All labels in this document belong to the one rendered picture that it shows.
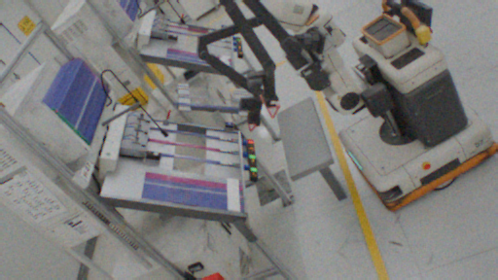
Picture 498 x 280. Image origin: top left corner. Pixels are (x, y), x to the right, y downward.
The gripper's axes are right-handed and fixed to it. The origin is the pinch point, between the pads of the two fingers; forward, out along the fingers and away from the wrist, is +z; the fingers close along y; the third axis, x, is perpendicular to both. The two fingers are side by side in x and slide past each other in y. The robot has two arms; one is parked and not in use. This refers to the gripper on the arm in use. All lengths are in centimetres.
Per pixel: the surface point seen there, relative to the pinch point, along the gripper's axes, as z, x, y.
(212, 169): 8.0, -21.3, 29.0
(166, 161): 7, -46, 28
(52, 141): -16, -100, 50
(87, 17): -17, -114, -85
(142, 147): 1, -60, 26
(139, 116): 0, -65, 0
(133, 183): 6, -61, 48
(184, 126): 8.9, -38.3, -7.0
